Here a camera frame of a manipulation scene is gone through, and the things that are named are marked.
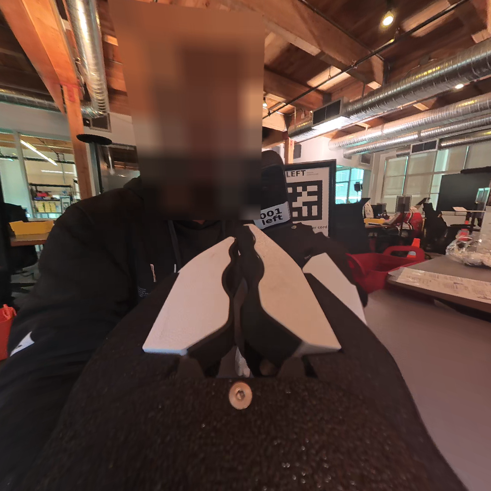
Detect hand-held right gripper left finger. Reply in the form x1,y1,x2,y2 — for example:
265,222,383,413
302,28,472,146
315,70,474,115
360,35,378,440
142,236,243,359

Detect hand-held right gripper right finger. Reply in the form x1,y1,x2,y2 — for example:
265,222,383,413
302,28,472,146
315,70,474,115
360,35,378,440
239,224,343,369

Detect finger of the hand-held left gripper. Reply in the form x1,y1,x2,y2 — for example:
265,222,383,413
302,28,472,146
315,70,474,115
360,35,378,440
302,252,367,326

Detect black framed tag sign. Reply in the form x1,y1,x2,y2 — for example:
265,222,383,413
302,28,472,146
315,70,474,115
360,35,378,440
284,159,337,237

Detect metal air vent box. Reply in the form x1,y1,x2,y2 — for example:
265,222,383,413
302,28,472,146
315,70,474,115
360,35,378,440
288,98,344,142

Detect grey side table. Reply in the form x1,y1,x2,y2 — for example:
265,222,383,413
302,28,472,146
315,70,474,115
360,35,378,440
387,255,491,316

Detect person in black hoodie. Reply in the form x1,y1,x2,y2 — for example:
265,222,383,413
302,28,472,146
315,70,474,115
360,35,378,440
0,176,265,491

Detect black office chairs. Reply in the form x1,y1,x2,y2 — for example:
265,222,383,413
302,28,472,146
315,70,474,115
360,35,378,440
422,201,449,252

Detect white paper sheet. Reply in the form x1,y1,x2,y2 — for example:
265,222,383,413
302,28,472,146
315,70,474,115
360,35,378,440
397,266,491,304

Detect crumpled clear plastic bag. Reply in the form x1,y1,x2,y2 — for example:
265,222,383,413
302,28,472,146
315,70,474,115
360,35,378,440
445,233,491,268

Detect black partition board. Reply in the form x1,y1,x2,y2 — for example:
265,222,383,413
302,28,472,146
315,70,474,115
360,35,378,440
437,171,491,213

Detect metal storage shelf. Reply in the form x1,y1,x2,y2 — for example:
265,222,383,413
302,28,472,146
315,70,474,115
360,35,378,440
29,183,75,220

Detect yellow storage bin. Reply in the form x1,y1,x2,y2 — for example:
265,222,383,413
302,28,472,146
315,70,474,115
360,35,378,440
8,219,55,237

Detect black floor lamp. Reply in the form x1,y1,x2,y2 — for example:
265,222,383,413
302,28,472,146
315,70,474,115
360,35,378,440
77,134,113,192

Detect red handled basket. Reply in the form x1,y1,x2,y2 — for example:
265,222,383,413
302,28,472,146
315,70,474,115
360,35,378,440
345,245,426,295

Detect silver ventilation duct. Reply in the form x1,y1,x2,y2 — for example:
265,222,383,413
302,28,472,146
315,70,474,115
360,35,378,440
64,0,113,120
343,128,491,158
341,38,491,116
328,92,491,151
0,87,83,114

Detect wooden support post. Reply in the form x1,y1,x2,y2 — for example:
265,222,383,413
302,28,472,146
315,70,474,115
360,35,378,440
0,0,94,200

